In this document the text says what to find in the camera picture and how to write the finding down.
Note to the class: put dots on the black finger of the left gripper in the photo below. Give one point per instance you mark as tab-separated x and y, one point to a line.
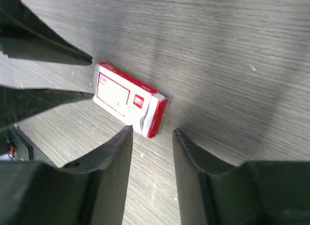
20	104
25	36

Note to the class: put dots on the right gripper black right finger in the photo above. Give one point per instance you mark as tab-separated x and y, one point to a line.
214	192

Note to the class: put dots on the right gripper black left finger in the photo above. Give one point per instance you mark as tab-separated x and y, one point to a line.
90	190

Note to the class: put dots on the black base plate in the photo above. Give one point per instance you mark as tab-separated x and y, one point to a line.
15	145

